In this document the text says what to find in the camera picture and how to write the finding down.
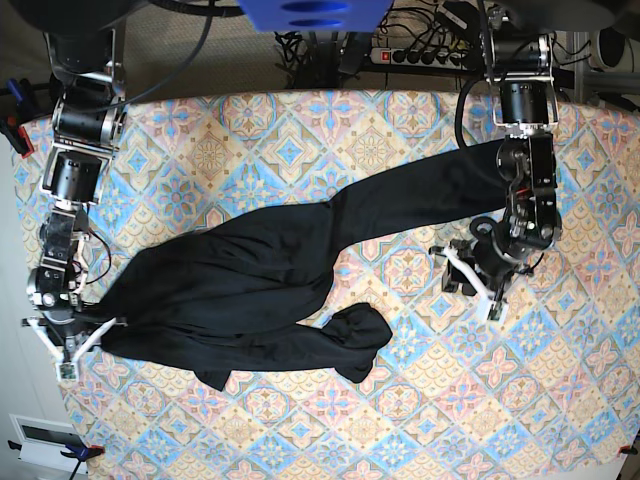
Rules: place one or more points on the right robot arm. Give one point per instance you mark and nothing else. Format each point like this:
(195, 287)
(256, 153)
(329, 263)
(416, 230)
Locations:
(85, 44)

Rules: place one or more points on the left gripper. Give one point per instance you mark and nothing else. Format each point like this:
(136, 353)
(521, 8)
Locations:
(498, 251)

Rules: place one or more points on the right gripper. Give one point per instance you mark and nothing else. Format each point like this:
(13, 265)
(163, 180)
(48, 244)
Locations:
(64, 320)

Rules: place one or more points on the orange clamp lower right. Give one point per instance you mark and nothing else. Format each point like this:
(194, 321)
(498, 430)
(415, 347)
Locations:
(629, 450)

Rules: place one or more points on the black t-shirt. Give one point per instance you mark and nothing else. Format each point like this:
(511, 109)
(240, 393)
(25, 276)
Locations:
(236, 297)

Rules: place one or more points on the blue clamp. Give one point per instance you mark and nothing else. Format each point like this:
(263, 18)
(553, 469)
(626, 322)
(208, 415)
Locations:
(75, 451)
(12, 125)

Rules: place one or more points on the white speaker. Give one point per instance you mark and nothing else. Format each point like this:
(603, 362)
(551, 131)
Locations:
(610, 47)

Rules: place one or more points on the white floor box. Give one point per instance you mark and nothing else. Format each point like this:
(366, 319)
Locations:
(42, 442)

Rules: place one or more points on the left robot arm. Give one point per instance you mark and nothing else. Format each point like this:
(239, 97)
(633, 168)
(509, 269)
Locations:
(517, 51)

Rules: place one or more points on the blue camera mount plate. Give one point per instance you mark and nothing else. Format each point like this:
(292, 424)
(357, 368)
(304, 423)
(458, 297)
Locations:
(315, 15)

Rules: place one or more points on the white power strip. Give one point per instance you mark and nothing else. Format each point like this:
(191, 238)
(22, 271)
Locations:
(419, 58)

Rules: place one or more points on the blue clamp lower left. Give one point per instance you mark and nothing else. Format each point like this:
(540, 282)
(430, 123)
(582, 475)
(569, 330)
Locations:
(75, 451)

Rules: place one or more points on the blue clamp upper left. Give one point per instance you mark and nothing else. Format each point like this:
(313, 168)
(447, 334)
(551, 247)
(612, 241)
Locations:
(12, 125)

